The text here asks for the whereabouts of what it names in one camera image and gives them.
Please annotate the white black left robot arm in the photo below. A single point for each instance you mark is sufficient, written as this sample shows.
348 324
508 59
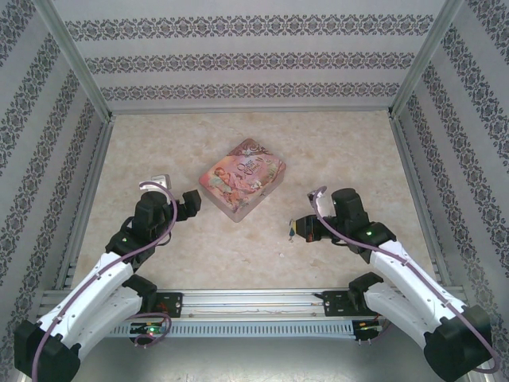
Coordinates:
91 286

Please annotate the small teal padlock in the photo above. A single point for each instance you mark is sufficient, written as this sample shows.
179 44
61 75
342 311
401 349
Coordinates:
292 232

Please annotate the aluminium frame post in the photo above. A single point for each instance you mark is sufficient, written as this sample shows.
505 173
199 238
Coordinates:
75 59
422 59

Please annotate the pink fairy print tin box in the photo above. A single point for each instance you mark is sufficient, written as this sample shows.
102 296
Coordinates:
242 179

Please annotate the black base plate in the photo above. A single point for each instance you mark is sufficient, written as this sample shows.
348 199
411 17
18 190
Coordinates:
171 304
334 304

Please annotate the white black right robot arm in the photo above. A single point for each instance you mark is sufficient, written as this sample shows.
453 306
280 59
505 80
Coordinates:
405 278

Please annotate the small yellow-headed key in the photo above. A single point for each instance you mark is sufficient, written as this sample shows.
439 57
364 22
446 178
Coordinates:
293 223

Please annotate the aluminium mounting rail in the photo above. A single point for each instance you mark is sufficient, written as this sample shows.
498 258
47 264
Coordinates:
246 304

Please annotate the aluminium side floor rail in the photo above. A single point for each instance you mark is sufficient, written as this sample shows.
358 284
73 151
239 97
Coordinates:
407 159
95 167

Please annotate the small circuit board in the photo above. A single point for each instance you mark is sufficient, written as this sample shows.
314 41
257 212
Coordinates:
367 325

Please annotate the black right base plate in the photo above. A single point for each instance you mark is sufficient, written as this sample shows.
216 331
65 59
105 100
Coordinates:
334 304

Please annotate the circuit board with green light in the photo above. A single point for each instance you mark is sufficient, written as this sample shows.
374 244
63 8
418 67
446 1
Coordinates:
149 329

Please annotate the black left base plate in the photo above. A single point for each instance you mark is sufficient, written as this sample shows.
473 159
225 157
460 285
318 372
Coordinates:
171 304

